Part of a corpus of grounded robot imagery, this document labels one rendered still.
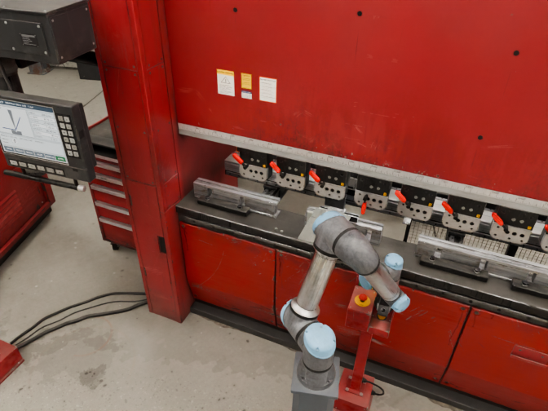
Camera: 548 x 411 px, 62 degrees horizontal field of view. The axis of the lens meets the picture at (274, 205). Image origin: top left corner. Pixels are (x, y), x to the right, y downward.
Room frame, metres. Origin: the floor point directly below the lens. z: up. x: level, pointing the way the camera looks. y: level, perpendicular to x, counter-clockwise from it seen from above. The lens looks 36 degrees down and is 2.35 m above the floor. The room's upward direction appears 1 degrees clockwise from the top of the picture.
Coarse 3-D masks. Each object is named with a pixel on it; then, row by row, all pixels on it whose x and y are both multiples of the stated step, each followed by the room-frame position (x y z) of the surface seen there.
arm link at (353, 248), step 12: (348, 240) 1.15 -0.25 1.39; (360, 240) 1.15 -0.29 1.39; (336, 252) 1.15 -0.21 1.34; (348, 252) 1.13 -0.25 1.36; (360, 252) 1.12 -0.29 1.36; (372, 252) 1.14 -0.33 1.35; (348, 264) 1.13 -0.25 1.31; (360, 264) 1.11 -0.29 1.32; (372, 264) 1.12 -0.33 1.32; (372, 276) 1.14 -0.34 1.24; (384, 276) 1.16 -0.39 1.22; (384, 288) 1.17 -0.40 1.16; (396, 288) 1.21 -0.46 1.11; (384, 300) 1.25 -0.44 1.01; (396, 300) 1.21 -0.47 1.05; (408, 300) 1.21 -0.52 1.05
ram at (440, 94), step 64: (192, 0) 2.08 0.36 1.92; (256, 0) 1.97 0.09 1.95; (320, 0) 1.87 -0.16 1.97; (384, 0) 1.78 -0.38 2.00; (448, 0) 1.69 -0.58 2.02; (512, 0) 1.62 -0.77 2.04; (192, 64) 2.09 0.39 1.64; (256, 64) 1.97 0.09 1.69; (320, 64) 1.86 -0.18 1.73; (384, 64) 1.76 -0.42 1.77; (448, 64) 1.68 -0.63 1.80; (512, 64) 1.60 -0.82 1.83; (256, 128) 1.97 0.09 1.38; (320, 128) 1.85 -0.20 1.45; (384, 128) 1.75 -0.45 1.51; (448, 128) 1.65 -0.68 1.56; (512, 128) 1.57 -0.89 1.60; (448, 192) 1.63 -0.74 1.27; (512, 192) 1.54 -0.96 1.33
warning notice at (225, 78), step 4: (220, 72) 2.04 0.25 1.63; (224, 72) 2.03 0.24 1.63; (228, 72) 2.02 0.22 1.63; (232, 72) 2.01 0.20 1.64; (220, 76) 2.04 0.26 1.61; (224, 76) 2.03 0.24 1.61; (228, 76) 2.02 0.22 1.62; (232, 76) 2.01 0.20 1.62; (220, 80) 2.04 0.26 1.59; (224, 80) 2.03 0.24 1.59; (228, 80) 2.02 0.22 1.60; (232, 80) 2.01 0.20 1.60; (220, 84) 2.04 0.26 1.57; (224, 84) 2.03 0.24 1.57; (228, 84) 2.02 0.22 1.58; (232, 84) 2.01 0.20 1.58; (220, 88) 2.04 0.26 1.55; (224, 88) 2.03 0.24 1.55; (228, 88) 2.02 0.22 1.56; (232, 88) 2.01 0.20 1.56; (220, 92) 2.04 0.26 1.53; (224, 92) 2.03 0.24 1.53; (228, 92) 2.02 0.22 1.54; (232, 92) 2.01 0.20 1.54
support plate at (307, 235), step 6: (318, 210) 1.84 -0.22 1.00; (324, 210) 1.85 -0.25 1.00; (312, 216) 1.80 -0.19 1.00; (318, 216) 1.80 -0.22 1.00; (348, 216) 1.80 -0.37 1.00; (312, 222) 1.75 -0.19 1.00; (306, 228) 1.70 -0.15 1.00; (300, 234) 1.66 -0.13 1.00; (306, 234) 1.66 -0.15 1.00; (312, 234) 1.66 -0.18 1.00; (300, 240) 1.62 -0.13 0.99; (306, 240) 1.61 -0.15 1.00; (312, 240) 1.62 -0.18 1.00
